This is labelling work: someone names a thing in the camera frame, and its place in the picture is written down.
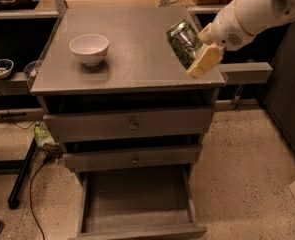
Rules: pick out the black stand leg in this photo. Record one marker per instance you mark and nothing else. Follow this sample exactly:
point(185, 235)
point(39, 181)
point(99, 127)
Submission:
point(13, 201)

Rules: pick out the white bowl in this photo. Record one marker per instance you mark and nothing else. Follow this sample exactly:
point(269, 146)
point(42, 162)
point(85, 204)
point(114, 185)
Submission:
point(90, 49)

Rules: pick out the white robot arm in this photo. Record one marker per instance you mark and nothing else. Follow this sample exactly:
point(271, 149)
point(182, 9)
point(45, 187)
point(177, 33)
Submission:
point(256, 16)

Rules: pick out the top grey drawer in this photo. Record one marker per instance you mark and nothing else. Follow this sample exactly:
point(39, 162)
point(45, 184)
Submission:
point(108, 125)

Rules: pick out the grey side beam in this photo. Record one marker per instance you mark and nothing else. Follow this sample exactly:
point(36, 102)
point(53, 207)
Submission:
point(245, 73)

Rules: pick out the bottom grey drawer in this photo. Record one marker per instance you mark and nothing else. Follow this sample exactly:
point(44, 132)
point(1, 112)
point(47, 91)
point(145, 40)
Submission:
point(151, 203)

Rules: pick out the green chip bag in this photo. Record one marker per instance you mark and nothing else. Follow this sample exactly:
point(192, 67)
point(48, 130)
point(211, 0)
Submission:
point(43, 138)

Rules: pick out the grey drawer cabinet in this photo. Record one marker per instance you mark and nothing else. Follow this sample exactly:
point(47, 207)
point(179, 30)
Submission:
point(139, 72)

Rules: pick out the blue patterned bowl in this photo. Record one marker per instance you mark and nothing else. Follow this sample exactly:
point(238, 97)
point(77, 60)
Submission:
point(6, 66)

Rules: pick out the grey left shelf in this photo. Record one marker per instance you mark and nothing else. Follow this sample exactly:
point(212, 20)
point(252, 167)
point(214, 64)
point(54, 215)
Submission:
point(15, 84)

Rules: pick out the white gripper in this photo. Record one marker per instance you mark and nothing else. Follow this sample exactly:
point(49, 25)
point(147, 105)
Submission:
point(227, 24)

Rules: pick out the clear small cup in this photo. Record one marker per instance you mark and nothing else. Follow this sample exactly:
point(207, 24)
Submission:
point(31, 69)

